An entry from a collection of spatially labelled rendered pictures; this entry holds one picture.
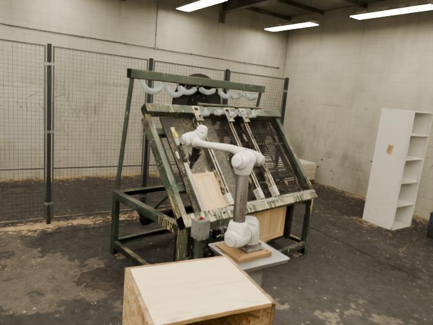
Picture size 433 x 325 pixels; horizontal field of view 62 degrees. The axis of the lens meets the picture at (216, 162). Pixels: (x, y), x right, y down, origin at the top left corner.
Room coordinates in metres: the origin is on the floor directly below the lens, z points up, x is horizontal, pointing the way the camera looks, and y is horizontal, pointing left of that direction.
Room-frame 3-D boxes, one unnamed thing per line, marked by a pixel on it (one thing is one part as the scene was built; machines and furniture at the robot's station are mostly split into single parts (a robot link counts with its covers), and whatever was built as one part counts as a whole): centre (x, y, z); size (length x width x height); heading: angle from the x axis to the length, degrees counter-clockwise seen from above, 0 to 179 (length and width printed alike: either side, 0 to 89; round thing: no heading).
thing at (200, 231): (3.00, 0.09, 0.84); 0.12 x 0.12 x 0.18; 44
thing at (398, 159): (6.29, -3.20, 1.03); 0.61 x 0.58 x 2.05; 124
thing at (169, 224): (4.34, -0.07, 0.41); 2.20 x 1.38 x 0.83; 134
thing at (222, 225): (3.36, -0.18, 0.69); 0.50 x 0.14 x 0.24; 134
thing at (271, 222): (4.25, -0.65, 0.52); 0.90 x 0.02 x 0.55; 134
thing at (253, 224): (2.83, -0.33, 0.94); 0.18 x 0.16 x 0.22; 146
